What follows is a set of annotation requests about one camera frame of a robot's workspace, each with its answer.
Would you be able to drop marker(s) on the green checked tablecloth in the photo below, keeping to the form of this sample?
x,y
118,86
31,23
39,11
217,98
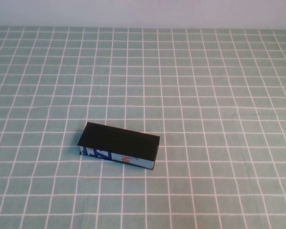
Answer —
x,y
205,95

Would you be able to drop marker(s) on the black glasses case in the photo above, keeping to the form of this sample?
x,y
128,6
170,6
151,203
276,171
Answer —
x,y
119,140

